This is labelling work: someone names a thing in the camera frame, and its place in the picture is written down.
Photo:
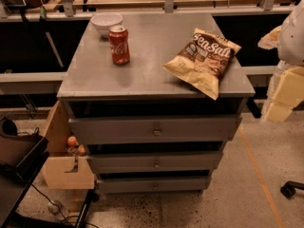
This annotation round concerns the wooden side box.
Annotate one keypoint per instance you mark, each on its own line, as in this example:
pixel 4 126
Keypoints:
pixel 63 170

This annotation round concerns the white bowl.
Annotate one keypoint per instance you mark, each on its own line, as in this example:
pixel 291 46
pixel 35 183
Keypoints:
pixel 103 21

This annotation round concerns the black cart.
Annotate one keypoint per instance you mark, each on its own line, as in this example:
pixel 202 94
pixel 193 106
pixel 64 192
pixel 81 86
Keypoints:
pixel 21 157

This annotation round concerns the grey drawer cabinet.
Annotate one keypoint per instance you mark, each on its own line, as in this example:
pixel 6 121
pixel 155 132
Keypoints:
pixel 145 130

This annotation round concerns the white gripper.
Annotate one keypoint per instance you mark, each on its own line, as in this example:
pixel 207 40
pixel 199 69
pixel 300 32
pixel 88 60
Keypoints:
pixel 293 40

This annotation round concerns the orange fruit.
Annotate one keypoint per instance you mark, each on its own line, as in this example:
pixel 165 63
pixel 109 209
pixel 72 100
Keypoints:
pixel 81 150
pixel 71 141

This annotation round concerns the red coke can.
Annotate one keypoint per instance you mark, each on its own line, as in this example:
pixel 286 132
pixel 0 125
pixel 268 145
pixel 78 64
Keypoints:
pixel 118 40

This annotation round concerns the sea salt chip bag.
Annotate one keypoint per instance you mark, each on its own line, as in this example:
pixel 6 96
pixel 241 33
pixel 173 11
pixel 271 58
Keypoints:
pixel 203 61

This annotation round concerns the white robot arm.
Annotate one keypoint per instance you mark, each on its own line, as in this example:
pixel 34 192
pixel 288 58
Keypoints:
pixel 291 39

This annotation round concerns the office chair wheel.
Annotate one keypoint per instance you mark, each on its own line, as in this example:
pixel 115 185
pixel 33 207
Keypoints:
pixel 289 188

